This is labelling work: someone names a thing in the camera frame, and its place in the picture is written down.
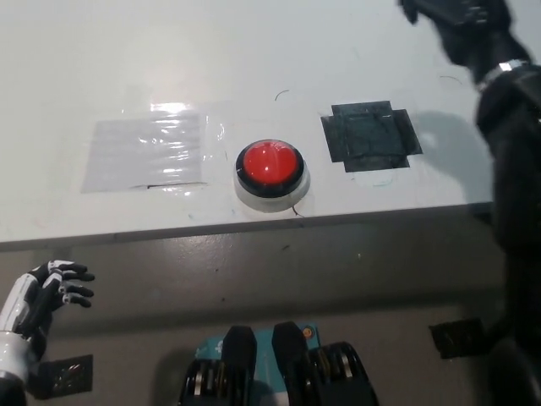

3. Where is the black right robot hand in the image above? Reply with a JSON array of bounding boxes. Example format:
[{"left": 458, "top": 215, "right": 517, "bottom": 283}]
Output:
[{"left": 399, "top": 0, "right": 533, "bottom": 85}]

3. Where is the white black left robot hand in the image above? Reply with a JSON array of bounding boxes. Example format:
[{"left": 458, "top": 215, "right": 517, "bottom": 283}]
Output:
[{"left": 0, "top": 260, "right": 96, "bottom": 365}]

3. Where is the black tape patch on desk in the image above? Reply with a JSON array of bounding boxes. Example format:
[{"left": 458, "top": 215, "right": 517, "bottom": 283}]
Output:
[{"left": 320, "top": 100, "right": 424, "bottom": 173}]

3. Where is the red dome push button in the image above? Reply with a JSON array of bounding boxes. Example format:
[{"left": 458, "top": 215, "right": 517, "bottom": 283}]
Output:
[{"left": 232, "top": 139, "right": 312, "bottom": 214}]

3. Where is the clear tape patch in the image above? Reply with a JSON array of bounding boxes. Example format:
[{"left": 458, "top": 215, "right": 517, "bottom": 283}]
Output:
[{"left": 81, "top": 114, "right": 209, "bottom": 195}]

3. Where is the clear plastic tape film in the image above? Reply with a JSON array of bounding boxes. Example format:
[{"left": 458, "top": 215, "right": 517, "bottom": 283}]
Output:
[{"left": 120, "top": 101, "right": 229, "bottom": 198}]

